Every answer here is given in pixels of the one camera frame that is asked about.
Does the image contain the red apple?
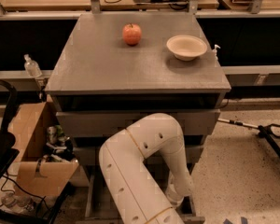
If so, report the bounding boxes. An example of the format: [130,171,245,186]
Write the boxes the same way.
[122,23,142,46]

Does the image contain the white paper bowl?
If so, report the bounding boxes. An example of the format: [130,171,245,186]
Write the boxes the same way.
[166,35,207,61]

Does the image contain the items in cardboard box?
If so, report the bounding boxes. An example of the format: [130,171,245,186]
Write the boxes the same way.
[43,125,76,162]

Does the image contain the black floor cable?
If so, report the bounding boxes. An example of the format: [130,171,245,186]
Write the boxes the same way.
[0,168,54,217]

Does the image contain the black chair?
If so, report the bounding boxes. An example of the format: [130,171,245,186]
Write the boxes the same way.
[0,80,20,178]

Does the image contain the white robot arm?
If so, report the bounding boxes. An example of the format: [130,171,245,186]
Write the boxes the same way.
[99,113,193,224]

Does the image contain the clear sanitizer bottle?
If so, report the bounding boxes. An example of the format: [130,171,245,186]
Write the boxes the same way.
[24,54,42,77]

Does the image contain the black floor stand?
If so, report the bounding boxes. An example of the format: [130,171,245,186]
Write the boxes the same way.
[259,123,280,159]

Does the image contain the silver metal rod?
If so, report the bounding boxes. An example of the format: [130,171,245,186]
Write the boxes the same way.
[217,119,259,130]

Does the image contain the grey bottom drawer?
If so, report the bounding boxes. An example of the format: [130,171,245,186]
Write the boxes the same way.
[76,166,205,224]

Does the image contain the grey top drawer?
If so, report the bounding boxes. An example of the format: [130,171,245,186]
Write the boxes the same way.
[56,109,220,137]

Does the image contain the grey drawer cabinet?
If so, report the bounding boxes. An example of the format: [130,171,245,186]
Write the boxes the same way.
[44,11,231,224]

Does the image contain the cardboard box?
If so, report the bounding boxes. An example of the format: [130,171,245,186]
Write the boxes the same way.
[8,103,78,196]

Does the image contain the white pump bottle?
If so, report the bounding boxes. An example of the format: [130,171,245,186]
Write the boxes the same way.
[213,44,221,60]

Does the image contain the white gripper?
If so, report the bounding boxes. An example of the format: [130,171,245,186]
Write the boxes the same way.
[165,173,184,208]

